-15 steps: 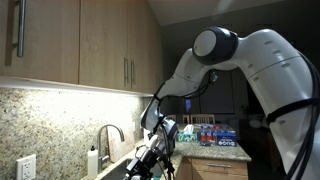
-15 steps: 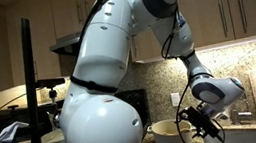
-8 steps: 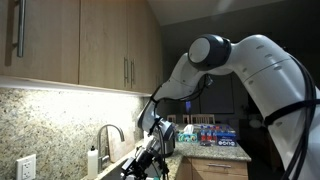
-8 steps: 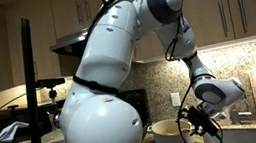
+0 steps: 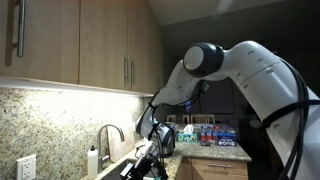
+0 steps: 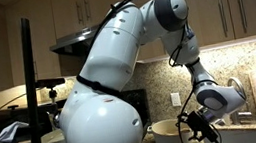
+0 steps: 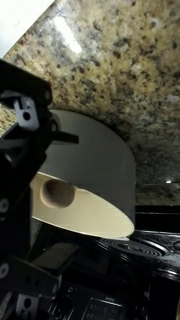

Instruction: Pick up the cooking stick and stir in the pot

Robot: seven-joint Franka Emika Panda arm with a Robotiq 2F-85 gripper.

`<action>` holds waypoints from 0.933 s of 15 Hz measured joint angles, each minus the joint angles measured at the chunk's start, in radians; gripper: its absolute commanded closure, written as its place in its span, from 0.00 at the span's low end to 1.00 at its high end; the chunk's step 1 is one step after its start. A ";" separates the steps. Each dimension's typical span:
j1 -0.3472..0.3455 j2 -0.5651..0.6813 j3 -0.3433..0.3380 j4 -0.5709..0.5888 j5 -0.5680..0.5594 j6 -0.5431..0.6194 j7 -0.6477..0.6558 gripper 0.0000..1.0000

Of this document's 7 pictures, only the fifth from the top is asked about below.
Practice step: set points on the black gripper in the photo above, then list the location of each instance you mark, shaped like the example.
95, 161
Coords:
143, 163

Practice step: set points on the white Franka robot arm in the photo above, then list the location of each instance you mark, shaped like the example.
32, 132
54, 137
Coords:
260, 73

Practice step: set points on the stainless steel sink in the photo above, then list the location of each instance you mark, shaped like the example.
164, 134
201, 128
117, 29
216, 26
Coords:
115, 171

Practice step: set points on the wooden cutting board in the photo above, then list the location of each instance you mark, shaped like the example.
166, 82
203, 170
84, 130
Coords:
118, 146

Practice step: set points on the steel rice cooker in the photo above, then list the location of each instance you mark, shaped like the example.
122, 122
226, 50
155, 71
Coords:
168, 140

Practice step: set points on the curved steel faucet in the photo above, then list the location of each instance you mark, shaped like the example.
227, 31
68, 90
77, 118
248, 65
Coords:
100, 143

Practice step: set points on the white soap bottle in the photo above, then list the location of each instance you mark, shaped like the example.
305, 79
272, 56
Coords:
92, 163

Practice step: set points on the teal tissue box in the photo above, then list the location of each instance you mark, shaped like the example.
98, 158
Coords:
187, 136

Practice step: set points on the wooden dining chair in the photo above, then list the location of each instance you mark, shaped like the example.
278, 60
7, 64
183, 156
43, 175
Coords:
186, 118
171, 118
202, 118

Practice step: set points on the blue glowing display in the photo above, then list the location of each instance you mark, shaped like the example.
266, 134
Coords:
188, 106

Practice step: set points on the wooden base cabinet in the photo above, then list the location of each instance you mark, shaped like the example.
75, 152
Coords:
216, 170

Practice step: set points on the pack of water bottles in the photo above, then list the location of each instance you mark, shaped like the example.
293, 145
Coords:
220, 136

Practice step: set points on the wooden upper cabinets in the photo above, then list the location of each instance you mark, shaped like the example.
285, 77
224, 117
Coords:
66, 40

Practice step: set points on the white wall power outlet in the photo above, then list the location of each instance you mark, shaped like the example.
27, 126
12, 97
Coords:
26, 168

